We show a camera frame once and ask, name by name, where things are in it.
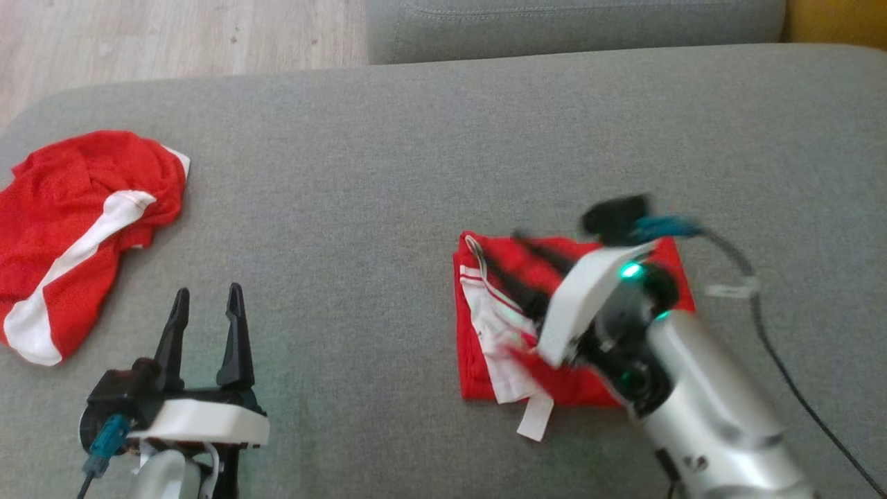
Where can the grey sofa seat cushion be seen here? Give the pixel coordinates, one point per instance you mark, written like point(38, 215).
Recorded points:
point(346, 208)

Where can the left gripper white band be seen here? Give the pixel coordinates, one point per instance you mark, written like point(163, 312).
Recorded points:
point(201, 419)

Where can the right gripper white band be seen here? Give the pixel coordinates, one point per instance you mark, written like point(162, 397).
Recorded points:
point(585, 301)

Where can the grey sofa back cushion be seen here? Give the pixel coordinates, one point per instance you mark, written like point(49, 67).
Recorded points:
point(575, 28)

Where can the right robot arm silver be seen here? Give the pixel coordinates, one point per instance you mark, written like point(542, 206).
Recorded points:
point(707, 395)

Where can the red shorts with white stripe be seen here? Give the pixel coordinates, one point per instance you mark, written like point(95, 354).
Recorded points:
point(62, 235)

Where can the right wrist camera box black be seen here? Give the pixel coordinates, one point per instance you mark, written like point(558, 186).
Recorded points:
point(615, 218)

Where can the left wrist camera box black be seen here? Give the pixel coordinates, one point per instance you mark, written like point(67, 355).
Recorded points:
point(118, 398)

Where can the red jersey with black lettering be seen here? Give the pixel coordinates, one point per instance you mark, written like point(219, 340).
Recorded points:
point(478, 360)

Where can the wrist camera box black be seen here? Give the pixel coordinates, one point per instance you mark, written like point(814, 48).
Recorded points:
point(118, 398)
point(615, 218)

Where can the yellow cushion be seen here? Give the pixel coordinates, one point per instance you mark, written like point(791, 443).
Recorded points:
point(838, 21)

